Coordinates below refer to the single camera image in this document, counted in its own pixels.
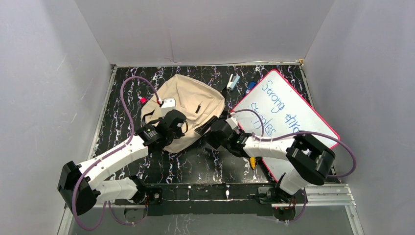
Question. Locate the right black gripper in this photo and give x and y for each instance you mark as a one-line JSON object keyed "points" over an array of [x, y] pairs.
{"points": [[202, 129]]}

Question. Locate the cream canvas student bag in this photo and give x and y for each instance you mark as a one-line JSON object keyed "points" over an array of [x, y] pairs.
{"points": [[196, 103]]}

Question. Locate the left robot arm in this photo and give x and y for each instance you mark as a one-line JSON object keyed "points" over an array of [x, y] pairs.
{"points": [[85, 184]]}

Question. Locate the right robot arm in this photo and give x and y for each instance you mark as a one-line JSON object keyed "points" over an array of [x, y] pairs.
{"points": [[310, 158]]}

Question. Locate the yellow marker cap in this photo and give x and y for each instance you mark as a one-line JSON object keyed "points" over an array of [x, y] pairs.
{"points": [[252, 163]]}

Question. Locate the pink framed whiteboard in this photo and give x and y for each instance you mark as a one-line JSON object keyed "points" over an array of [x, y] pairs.
{"points": [[274, 108]]}

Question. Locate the pink black highlighter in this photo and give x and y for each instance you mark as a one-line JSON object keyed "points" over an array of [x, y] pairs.
{"points": [[143, 100]]}

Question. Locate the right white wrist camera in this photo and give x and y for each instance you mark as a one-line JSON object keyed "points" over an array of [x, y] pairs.
{"points": [[233, 122]]}

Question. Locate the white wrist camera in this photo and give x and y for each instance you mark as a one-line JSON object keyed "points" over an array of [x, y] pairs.
{"points": [[233, 122], [167, 105]]}

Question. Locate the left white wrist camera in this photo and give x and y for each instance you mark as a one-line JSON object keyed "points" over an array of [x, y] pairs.
{"points": [[167, 105]]}

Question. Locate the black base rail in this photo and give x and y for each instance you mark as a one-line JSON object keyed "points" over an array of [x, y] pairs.
{"points": [[262, 199]]}

